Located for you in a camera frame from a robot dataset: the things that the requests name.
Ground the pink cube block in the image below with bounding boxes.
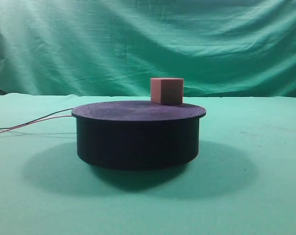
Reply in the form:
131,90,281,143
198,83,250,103
150,78,184,105

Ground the black round turntable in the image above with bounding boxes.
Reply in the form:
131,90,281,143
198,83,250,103
72,100,206,170

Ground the green backdrop cloth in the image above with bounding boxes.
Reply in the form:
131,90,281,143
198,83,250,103
0,0,296,97

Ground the green table cloth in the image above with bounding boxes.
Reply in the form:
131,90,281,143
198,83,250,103
0,97,296,235

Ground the black thin wire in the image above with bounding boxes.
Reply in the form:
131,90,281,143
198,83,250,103
0,108,74,130

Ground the red thin wire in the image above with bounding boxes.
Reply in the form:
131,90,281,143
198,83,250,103
0,115,73,137

